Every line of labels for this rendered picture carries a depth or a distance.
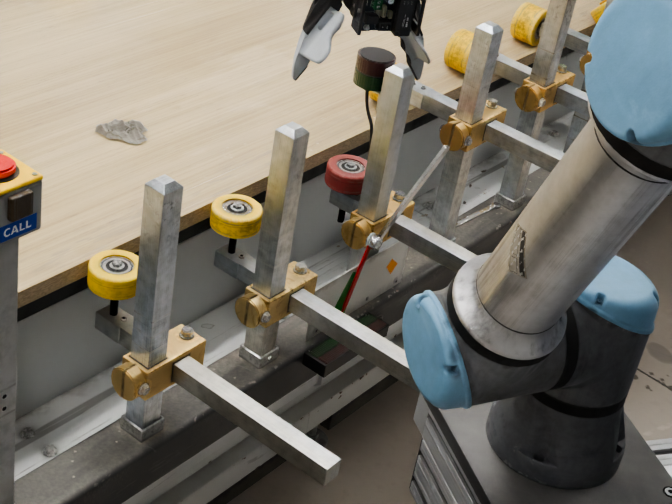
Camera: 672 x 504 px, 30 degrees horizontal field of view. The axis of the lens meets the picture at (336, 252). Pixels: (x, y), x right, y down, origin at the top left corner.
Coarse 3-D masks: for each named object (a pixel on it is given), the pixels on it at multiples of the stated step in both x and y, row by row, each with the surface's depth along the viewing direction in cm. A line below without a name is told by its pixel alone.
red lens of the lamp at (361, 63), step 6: (360, 60) 192; (366, 60) 191; (360, 66) 192; (366, 66) 191; (372, 66) 191; (378, 66) 191; (384, 66) 191; (390, 66) 192; (366, 72) 192; (372, 72) 191; (378, 72) 191
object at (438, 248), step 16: (336, 192) 212; (352, 208) 211; (400, 224) 206; (416, 224) 206; (400, 240) 207; (416, 240) 205; (432, 240) 203; (448, 240) 204; (432, 256) 204; (448, 256) 202; (464, 256) 201
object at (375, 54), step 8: (368, 48) 194; (376, 48) 195; (368, 56) 192; (376, 56) 192; (384, 56) 193; (392, 56) 193; (360, 72) 193; (368, 96) 197; (368, 104) 197; (368, 112) 198; (368, 152) 200
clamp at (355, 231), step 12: (396, 204) 209; (408, 204) 209; (360, 216) 204; (384, 216) 205; (408, 216) 211; (348, 228) 203; (360, 228) 202; (372, 228) 203; (348, 240) 204; (360, 240) 203; (384, 240) 208
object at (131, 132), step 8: (120, 120) 207; (136, 120) 210; (96, 128) 207; (104, 128) 207; (112, 128) 208; (120, 128) 207; (128, 128) 207; (136, 128) 206; (144, 128) 209; (112, 136) 206; (120, 136) 206; (128, 136) 206; (136, 136) 206; (144, 136) 208
